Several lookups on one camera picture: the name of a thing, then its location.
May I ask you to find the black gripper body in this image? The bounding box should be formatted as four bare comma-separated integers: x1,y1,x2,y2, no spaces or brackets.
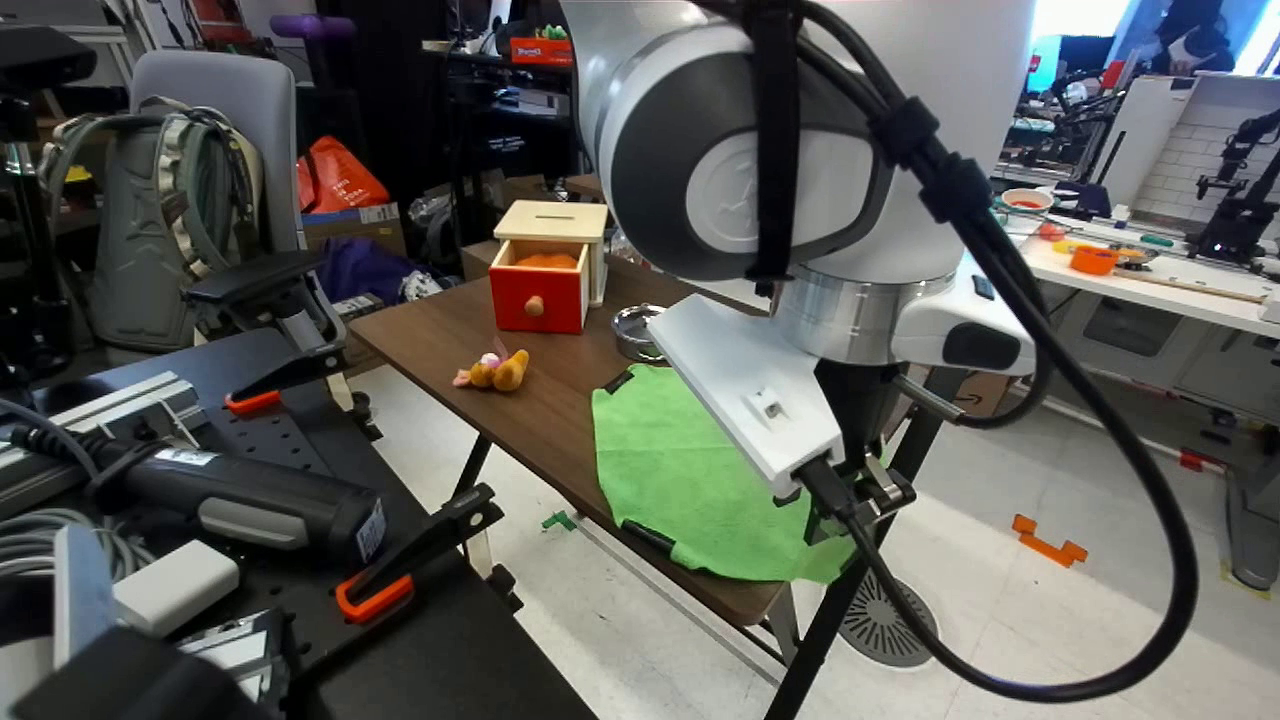
804,361,916,539

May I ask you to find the green towel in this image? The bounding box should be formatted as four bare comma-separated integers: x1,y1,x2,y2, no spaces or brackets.
593,364,855,583

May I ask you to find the small black robot arm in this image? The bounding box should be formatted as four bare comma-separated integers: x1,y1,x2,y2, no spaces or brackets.
1193,107,1280,266

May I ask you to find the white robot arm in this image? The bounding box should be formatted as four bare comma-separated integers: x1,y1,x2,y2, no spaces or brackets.
560,0,1038,502

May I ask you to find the orange floor marker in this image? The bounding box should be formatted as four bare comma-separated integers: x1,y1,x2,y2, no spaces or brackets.
1013,513,1087,567

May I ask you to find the round floor drain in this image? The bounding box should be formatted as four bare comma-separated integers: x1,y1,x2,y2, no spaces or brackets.
840,576,934,669

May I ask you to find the small metal bowl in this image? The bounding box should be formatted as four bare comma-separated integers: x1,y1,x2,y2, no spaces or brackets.
611,303,663,364

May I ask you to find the wooden box with red drawer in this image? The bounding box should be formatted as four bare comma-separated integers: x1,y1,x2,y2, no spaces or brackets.
490,199,610,336

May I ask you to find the dark wooden table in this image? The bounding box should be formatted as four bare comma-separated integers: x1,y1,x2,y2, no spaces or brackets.
346,254,937,720

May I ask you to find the orange plush toy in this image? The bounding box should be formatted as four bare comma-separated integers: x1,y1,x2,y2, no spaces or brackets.
453,350,531,391

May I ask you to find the white work table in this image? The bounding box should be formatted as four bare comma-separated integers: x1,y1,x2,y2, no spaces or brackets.
993,184,1280,598

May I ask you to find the black clamp orange tip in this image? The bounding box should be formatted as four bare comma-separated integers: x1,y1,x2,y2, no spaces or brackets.
298,483,499,685

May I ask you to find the orange bag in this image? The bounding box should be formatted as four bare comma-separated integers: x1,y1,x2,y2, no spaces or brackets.
298,135,388,215

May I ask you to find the black handheld device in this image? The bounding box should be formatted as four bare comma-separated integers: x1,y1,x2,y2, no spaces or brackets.
13,420,391,564

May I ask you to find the grey office chair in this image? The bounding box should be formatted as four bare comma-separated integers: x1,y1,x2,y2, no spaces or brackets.
128,54,346,350

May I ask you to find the grey backpack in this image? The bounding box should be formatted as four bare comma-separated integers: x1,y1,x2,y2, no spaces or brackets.
46,95,265,353

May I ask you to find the white power adapter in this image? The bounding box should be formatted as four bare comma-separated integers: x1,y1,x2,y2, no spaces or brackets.
113,539,241,637

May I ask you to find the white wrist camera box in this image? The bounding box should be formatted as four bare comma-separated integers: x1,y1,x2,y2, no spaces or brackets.
650,297,840,502

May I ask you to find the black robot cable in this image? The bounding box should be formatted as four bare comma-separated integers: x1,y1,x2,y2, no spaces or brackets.
745,0,1201,709

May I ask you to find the black clamp orange handle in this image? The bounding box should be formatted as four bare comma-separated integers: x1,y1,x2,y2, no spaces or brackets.
225,350,346,420

